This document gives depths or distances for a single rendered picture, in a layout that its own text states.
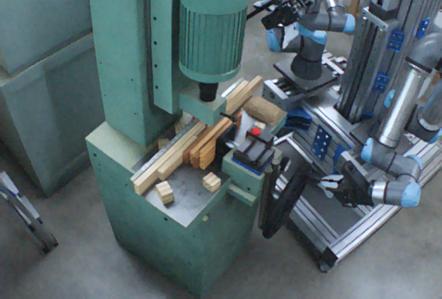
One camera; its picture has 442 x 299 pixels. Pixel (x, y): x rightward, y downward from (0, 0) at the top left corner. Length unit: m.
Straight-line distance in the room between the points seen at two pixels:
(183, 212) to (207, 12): 0.57
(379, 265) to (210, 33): 1.70
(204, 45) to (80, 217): 1.50
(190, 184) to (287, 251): 1.06
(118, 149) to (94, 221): 0.86
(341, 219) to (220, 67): 1.27
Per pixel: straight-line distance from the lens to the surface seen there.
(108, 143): 1.49
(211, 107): 1.21
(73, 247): 2.20
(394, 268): 2.34
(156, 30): 1.13
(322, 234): 2.01
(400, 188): 1.19
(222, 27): 0.99
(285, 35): 1.18
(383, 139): 1.23
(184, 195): 1.20
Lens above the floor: 1.89
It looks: 46 degrees down
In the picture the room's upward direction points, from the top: 5 degrees clockwise
